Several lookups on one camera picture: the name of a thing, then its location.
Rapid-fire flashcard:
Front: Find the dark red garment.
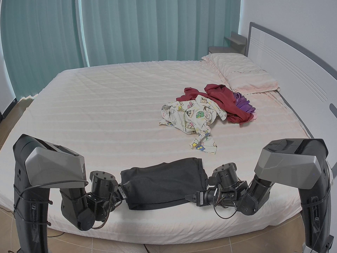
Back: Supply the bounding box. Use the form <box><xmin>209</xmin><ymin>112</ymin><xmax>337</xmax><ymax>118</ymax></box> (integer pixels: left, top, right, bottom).
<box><xmin>176</xmin><ymin>84</ymin><xmax>254</xmax><ymax>125</ymax></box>

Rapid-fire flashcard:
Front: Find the white printed pyjama top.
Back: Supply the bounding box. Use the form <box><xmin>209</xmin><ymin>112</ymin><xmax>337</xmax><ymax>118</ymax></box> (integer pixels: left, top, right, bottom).
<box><xmin>158</xmin><ymin>95</ymin><xmax>227</xmax><ymax>155</ymax></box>

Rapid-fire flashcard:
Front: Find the bed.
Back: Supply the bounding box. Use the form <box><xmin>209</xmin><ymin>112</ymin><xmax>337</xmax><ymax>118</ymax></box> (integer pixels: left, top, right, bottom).
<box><xmin>0</xmin><ymin>22</ymin><xmax>337</xmax><ymax>238</ymax></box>

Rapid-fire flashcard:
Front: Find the blue-green curtain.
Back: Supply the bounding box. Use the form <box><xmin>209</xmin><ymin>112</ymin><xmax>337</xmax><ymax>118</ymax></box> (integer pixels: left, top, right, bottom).
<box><xmin>76</xmin><ymin>0</ymin><xmax>245</xmax><ymax>67</ymax></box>
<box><xmin>0</xmin><ymin>0</ymin><xmax>90</xmax><ymax>101</ymax></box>

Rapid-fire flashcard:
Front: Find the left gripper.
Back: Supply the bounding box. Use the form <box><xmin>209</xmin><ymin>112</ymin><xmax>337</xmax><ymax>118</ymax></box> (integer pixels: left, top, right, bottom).
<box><xmin>113</xmin><ymin>183</ymin><xmax>129</xmax><ymax>202</ymax></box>

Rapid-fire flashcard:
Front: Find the black cable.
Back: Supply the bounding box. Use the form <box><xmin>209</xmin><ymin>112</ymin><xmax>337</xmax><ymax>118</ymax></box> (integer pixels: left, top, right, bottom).
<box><xmin>213</xmin><ymin>203</ymin><xmax>239</xmax><ymax>220</ymax></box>
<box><xmin>18</xmin><ymin>179</ymin><xmax>90</xmax><ymax>202</ymax></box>

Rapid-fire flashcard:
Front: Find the grey bedside table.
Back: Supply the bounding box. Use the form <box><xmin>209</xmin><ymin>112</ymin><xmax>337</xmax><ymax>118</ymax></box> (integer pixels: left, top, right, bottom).
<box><xmin>209</xmin><ymin>31</ymin><xmax>248</xmax><ymax>55</ymax></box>

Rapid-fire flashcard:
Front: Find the purple garment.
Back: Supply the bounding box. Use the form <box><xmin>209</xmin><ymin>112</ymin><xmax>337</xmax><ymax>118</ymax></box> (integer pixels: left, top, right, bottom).
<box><xmin>233</xmin><ymin>92</ymin><xmax>258</xmax><ymax>121</ymax></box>

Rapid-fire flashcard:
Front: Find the black T-shirt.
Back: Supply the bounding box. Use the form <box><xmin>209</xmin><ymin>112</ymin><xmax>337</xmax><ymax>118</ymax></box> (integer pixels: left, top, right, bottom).
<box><xmin>121</xmin><ymin>157</ymin><xmax>208</xmax><ymax>211</ymax></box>

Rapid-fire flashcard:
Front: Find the cream pillow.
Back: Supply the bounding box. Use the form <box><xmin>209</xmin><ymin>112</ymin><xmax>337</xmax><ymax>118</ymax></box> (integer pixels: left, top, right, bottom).
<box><xmin>201</xmin><ymin>53</ymin><xmax>281</xmax><ymax>94</ymax></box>

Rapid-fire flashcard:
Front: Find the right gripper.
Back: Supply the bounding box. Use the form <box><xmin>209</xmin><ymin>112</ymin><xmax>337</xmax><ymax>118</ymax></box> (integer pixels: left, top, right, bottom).
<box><xmin>196</xmin><ymin>189</ymin><xmax>220</xmax><ymax>208</ymax></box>

